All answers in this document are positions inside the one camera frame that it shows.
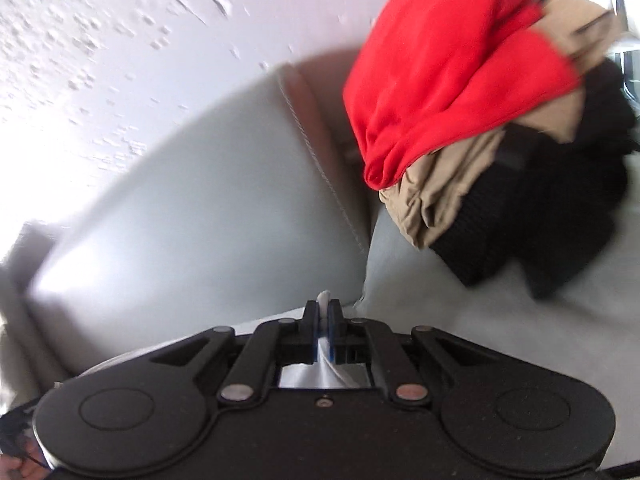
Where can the light grey sweatshirt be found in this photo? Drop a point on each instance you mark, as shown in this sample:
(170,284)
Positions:
(324,373)

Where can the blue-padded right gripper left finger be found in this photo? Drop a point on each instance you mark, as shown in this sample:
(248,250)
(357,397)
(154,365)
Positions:
(273,345)

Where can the grey fabric sofa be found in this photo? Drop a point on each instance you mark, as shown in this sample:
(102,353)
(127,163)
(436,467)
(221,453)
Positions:
(252,210)

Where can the window frame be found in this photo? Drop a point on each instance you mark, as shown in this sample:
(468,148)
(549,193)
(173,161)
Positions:
(626,50)

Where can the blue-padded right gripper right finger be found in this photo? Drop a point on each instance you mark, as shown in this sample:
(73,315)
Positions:
(378,348)

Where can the red folded garment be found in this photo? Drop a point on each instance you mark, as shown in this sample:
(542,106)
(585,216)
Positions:
(435,72)

